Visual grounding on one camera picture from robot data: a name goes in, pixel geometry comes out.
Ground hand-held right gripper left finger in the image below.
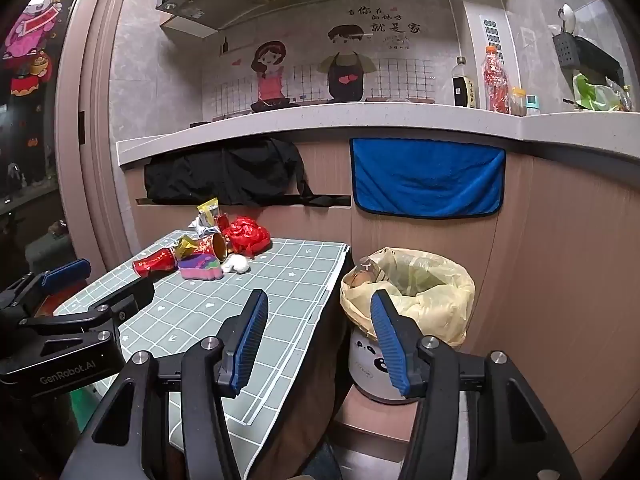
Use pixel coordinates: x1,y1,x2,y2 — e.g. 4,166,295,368
75,289,271,480

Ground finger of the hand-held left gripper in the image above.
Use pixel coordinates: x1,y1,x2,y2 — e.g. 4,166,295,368
19,276,156,357
0,258,92,318

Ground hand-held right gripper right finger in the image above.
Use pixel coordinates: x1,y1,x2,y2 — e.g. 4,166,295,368
370,289,583,480

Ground white panda print bin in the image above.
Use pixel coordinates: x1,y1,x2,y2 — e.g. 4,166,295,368
347,320,426,405

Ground crushed red can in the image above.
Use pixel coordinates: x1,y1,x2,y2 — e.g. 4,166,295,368
132,247,178,277

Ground gold foil wrapper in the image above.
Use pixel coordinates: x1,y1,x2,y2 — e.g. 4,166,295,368
172,234,198,260

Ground colourful foam piece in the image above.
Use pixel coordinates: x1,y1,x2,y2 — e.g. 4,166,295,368
177,254,223,282

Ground white bin yellow bag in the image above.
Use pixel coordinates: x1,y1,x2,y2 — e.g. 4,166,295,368
340,246,476,348

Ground red and gold paper cup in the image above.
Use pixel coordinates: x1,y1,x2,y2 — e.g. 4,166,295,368
197,231,230,262

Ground white patterned wrapper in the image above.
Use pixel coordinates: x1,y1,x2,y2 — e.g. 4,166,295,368
189,212,221,238

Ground red plastic bag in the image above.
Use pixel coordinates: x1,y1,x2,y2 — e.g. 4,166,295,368
221,216,272,257

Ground dark brown table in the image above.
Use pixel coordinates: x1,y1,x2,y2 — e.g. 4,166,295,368
235,280,353,480

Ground green grid table mat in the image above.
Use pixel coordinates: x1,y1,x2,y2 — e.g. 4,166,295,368
52,230,351,466

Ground clear plastic bottle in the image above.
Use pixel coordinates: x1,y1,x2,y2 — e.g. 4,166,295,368
350,256,388,288

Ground brown wooden stool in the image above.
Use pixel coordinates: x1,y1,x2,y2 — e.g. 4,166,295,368
332,385,426,443

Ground black cloth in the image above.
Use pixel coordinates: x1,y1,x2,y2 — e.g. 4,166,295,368
144,136,317,207

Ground blue towel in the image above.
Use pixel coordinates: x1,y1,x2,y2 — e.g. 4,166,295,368
349,137,507,220

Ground white kitchen countertop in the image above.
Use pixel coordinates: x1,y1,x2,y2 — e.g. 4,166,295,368
116,102,640,171

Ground festive window sticker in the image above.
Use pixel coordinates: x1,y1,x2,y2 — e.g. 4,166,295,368
0,0,86,98

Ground dark sauce bottle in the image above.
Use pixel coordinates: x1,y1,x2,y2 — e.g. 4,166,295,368
451,56,480,109

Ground red chili bottle orange cap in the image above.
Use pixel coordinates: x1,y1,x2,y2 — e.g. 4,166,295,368
481,45,512,115

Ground green plastic bag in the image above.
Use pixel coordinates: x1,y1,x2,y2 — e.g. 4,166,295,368
572,72,636,112

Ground black dish rack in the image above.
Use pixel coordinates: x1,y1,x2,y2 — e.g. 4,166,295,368
552,32,626,86

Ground brown door frame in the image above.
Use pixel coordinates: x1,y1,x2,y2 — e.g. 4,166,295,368
55,0,146,271

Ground cartoon wall sticker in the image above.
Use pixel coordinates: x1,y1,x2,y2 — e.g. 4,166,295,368
202,2,436,116

